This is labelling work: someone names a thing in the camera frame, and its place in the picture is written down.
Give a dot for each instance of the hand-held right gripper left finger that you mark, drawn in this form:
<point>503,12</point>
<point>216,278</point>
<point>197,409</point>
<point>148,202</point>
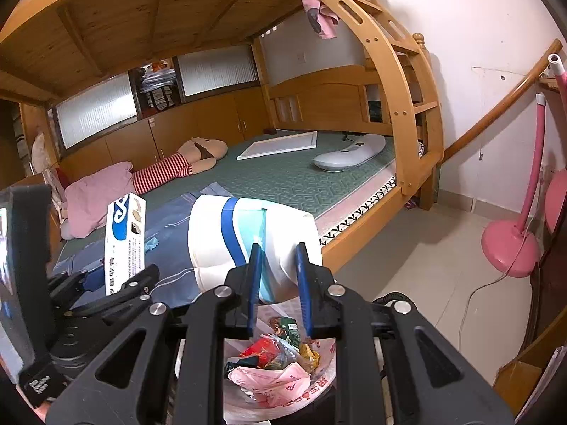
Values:
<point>254,292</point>

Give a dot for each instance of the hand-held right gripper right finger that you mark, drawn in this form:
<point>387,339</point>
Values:
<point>304,292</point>

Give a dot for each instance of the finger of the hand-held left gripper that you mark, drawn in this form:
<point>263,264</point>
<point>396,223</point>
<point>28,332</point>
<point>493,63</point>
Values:
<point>128,285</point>
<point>95,281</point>

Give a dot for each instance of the white box blue print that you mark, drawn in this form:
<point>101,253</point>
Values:
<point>126,248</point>

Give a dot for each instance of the green snack bag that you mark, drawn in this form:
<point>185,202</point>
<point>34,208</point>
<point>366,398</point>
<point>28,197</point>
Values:
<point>290,327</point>

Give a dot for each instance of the red snack packet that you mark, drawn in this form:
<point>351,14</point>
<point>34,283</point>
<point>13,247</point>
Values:
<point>261,349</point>

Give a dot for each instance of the white paper cup blue stripe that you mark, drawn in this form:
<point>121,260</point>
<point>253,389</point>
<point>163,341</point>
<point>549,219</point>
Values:
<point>212,239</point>

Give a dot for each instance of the white plastic-lined trash bin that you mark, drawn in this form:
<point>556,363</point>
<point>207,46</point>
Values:
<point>325,363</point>

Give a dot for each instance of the yellow wrapper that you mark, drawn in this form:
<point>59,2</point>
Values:
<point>310,356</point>

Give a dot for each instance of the blue striped bed sheet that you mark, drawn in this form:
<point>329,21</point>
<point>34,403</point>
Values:
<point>172,230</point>

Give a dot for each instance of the pink pillow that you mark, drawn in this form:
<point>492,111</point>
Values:
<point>97,195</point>

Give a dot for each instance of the pink plastic bag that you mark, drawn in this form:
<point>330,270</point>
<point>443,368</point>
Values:
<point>270,378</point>

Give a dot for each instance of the patterned edge mattress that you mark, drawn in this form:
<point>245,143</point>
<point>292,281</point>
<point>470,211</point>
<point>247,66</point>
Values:
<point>354,219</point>

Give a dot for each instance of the white cloth bundle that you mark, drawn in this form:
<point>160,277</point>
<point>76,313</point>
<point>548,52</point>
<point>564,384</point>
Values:
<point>40,155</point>

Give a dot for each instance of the green patterned bed mat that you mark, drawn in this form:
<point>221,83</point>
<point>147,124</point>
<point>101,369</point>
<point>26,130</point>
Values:
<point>274,172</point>

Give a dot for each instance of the striped plush doll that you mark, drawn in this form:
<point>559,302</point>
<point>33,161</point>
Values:
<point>168,170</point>

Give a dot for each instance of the white oval device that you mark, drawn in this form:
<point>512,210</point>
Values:
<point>350,155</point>

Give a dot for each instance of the wooden cabinet frosted doors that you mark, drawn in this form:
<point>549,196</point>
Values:
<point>133,137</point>

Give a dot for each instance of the white framed board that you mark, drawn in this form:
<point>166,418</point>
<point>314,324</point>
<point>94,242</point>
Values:
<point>283,144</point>

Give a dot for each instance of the stack of books and papers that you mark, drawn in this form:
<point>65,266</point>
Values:
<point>155,84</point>

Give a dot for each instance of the cardboard box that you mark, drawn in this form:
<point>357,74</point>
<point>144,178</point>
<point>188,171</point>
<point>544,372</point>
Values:
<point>522,376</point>

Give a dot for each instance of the dark brown cabinet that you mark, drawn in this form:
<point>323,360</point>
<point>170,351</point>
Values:
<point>549,296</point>

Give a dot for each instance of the pink hanging cloth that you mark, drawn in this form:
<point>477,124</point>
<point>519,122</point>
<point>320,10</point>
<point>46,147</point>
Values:
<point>325,13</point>

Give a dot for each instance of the wooden bunk bed frame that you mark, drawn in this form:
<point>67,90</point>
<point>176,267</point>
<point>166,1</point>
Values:
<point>398,97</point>

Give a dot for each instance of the wooden rail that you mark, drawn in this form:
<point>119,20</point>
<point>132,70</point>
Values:
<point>500,106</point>

